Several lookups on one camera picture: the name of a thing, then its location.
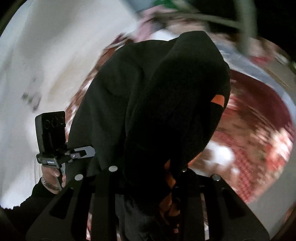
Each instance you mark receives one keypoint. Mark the floral brown red blanket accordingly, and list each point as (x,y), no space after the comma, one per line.
(253,139)

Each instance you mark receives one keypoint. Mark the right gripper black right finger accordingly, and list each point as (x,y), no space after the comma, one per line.
(212,199)

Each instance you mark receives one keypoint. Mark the white power strip on wall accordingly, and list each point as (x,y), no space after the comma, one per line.
(32,95)

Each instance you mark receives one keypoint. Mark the black hoodie with orange lettering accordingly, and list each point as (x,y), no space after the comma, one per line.
(151,103)

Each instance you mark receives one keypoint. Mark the person's left hand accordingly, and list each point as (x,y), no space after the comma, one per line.
(48,179)

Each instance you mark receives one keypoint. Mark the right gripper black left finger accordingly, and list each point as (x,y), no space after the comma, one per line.
(66,216)

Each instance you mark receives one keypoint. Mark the black sleeve left forearm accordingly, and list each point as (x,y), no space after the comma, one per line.
(16,222)

